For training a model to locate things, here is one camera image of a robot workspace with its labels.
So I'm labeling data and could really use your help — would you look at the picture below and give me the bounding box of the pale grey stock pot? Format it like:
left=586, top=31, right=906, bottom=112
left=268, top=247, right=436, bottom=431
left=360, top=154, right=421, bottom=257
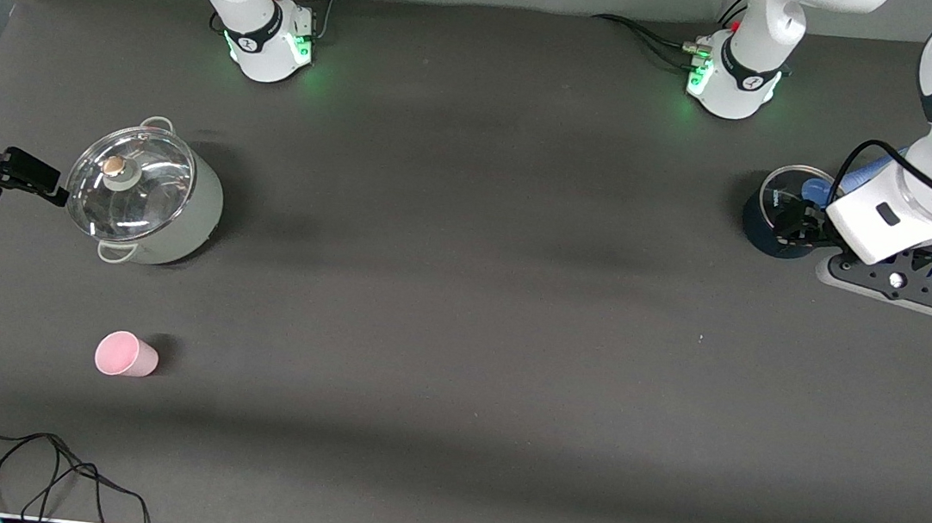
left=58, top=108, right=232, bottom=275

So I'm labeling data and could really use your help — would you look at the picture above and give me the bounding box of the pink plastic cup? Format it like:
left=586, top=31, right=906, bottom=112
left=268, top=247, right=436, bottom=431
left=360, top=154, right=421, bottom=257
left=92, top=327, right=162, bottom=382

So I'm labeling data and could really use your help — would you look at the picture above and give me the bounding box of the black left arm base cable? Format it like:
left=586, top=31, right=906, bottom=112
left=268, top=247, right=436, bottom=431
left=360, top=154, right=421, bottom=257
left=587, top=12, right=712, bottom=73

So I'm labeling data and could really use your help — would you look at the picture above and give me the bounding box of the dark blue saucepan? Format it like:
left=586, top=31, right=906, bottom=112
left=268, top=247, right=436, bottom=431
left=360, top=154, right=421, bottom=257
left=738, top=134, right=911, bottom=271

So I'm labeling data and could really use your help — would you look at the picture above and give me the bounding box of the glass lid with blue knob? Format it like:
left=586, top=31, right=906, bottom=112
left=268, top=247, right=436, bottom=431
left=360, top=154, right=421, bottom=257
left=756, top=161, right=842, bottom=249

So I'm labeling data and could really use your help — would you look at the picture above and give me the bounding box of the glass lid with copper knob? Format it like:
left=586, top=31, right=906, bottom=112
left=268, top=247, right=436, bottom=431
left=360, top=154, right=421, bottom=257
left=60, top=119, right=201, bottom=251

